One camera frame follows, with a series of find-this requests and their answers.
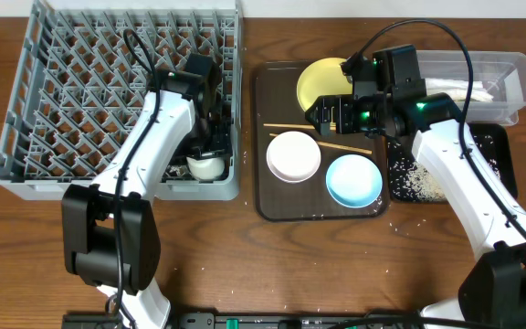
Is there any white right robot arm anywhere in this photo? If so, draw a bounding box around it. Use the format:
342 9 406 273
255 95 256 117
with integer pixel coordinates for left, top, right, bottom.
297 45 526 328

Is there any yellow plastic plate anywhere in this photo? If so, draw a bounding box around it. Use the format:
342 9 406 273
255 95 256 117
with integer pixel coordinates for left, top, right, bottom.
297 58 352 111

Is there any pile of white rice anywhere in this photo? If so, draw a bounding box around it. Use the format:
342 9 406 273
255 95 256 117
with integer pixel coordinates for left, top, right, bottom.
386 134 503 203

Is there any dark brown serving tray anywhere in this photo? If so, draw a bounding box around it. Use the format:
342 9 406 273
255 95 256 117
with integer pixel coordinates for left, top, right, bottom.
251 61 391 222

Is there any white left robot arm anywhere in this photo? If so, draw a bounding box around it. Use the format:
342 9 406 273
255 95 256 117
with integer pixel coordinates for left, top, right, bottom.
61 53 232 328

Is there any upper wooden chopstick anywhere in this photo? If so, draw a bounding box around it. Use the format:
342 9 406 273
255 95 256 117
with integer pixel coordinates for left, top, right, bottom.
263 123 315 130

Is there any light blue plastic bowl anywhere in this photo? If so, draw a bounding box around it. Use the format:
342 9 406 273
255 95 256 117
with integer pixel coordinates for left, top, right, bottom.
325 154 383 208

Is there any grey plastic dish rack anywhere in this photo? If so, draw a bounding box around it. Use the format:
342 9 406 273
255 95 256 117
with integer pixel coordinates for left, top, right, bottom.
0 1 243 201

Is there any cream plastic cup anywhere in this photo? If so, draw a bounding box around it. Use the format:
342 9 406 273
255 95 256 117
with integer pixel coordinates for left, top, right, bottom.
186 157 226 181

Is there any wooden chopstick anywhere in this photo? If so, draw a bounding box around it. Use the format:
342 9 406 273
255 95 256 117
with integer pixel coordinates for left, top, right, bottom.
263 123 315 130
269 132 373 155

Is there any black waste tray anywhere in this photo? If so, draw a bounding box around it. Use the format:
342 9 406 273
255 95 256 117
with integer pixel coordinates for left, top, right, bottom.
386 123 518 204

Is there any white paper napkin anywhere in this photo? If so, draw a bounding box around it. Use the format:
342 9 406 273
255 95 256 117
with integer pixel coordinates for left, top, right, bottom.
426 78 493 102

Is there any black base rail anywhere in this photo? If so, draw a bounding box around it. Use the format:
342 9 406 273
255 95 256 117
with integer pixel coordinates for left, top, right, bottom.
60 311 521 329

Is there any lower wooden chopstick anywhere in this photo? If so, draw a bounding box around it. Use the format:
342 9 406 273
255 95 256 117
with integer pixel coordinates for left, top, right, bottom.
269 132 373 155

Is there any clear plastic waste bin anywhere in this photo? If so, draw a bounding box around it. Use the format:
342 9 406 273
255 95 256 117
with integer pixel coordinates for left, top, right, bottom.
417 50 526 126

